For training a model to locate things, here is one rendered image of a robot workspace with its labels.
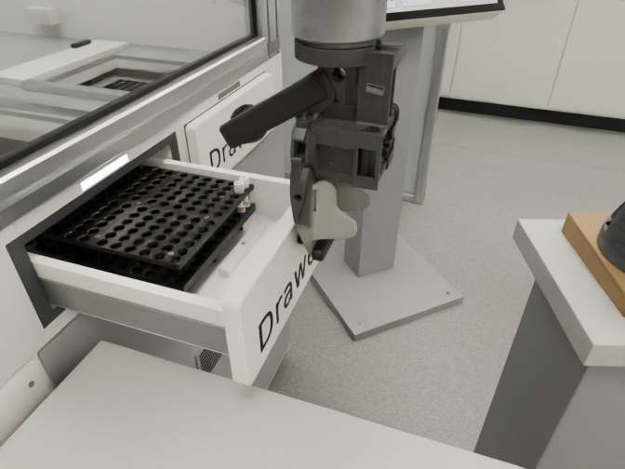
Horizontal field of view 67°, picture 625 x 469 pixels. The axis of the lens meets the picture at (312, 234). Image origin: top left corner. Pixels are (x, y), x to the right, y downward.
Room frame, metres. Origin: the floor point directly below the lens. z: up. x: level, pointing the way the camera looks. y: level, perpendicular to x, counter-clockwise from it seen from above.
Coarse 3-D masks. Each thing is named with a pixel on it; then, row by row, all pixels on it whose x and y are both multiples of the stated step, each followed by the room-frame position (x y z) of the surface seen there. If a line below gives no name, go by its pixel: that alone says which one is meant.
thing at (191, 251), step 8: (232, 192) 0.51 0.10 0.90; (248, 192) 0.52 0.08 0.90; (224, 200) 0.49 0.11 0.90; (232, 200) 0.49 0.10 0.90; (240, 200) 0.50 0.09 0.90; (216, 208) 0.47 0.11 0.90; (224, 208) 0.48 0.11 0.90; (232, 208) 0.47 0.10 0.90; (224, 216) 0.46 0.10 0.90; (200, 224) 0.44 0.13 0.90; (216, 224) 0.44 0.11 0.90; (192, 232) 0.42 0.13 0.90; (208, 232) 0.42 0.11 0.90; (184, 240) 0.41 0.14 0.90; (192, 240) 0.41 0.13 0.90; (200, 240) 0.41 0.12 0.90; (176, 248) 0.39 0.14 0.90; (184, 248) 0.40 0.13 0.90; (192, 248) 0.39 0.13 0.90; (168, 256) 0.38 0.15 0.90; (176, 256) 0.38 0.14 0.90; (184, 256) 0.38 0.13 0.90; (192, 256) 0.39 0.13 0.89; (168, 264) 0.37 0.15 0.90; (176, 264) 0.37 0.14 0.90; (184, 264) 0.37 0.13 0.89
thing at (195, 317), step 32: (160, 160) 0.61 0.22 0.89; (256, 192) 0.56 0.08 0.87; (288, 192) 0.54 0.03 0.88; (32, 256) 0.39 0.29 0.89; (224, 256) 0.46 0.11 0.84; (64, 288) 0.37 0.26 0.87; (96, 288) 0.35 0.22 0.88; (128, 288) 0.34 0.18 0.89; (160, 288) 0.34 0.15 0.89; (192, 288) 0.40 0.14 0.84; (224, 288) 0.40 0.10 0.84; (128, 320) 0.34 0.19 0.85; (160, 320) 0.33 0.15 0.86; (192, 320) 0.32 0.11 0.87; (224, 352) 0.31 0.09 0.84
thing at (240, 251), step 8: (256, 224) 0.52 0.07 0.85; (264, 224) 0.52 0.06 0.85; (248, 232) 0.50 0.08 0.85; (256, 232) 0.50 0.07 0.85; (248, 240) 0.48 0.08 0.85; (256, 240) 0.49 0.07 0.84; (240, 248) 0.46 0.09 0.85; (248, 248) 0.47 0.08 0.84; (232, 256) 0.45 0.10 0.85; (240, 256) 0.45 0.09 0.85; (224, 264) 0.43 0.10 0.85; (232, 264) 0.43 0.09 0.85; (224, 272) 0.42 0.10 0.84; (232, 272) 0.43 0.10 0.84
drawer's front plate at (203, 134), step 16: (256, 80) 0.88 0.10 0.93; (272, 80) 0.92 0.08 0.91; (240, 96) 0.79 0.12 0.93; (256, 96) 0.85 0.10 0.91; (208, 112) 0.71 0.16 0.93; (224, 112) 0.74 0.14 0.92; (192, 128) 0.66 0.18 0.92; (208, 128) 0.69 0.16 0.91; (272, 128) 0.91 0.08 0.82; (192, 144) 0.66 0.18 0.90; (208, 144) 0.68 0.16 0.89; (224, 144) 0.73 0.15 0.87; (192, 160) 0.66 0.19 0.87; (208, 160) 0.68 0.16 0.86
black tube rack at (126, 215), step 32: (128, 192) 0.52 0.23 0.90; (160, 192) 0.51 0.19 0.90; (192, 192) 0.51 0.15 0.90; (224, 192) 0.51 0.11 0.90; (64, 224) 0.44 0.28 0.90; (96, 224) 0.44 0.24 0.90; (128, 224) 0.44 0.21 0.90; (160, 224) 0.44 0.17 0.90; (192, 224) 0.44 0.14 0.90; (224, 224) 0.48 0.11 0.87; (64, 256) 0.42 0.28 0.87; (96, 256) 0.42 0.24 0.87; (128, 256) 0.39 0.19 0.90; (160, 256) 0.39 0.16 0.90
